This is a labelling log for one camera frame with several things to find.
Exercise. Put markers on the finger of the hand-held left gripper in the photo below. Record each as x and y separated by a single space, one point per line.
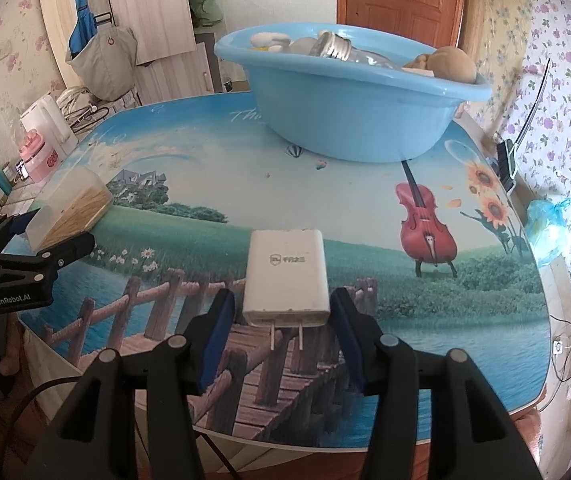
65 249
19 222

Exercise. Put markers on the wall outlet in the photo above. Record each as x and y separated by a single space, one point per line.
2 52

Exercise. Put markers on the small phone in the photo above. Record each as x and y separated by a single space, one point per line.
22 170

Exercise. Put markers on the white electric kettle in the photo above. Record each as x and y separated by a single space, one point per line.
47 120

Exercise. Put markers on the pink cup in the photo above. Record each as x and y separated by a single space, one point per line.
40 160

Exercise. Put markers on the blue plastic bag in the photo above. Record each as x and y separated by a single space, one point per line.
545 230

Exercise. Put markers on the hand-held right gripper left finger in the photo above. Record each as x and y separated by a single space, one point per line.
218 330

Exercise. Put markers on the white charger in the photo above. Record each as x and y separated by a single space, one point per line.
285 275

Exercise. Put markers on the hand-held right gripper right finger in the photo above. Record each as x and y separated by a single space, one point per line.
348 335

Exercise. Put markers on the white wooden cabinet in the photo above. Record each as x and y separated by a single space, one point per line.
160 10

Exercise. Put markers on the white wall socket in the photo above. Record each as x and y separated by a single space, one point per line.
558 347

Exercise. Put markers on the teal box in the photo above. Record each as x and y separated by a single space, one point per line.
1 185

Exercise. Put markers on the tan plush toy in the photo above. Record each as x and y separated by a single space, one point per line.
453 62

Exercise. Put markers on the clear plastic bottle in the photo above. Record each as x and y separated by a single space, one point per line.
335 46

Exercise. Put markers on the clear toothpick box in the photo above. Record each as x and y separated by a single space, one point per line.
72 205

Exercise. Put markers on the white plush toy yellow hat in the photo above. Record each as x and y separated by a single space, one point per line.
268 40

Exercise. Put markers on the light blue plastic basin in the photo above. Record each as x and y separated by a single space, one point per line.
355 110

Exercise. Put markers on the brick patterned side counter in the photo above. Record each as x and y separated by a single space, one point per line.
100 110

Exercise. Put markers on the thin black rod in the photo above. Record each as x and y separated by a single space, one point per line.
533 105

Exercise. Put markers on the grey tote bag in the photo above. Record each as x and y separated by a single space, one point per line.
105 60

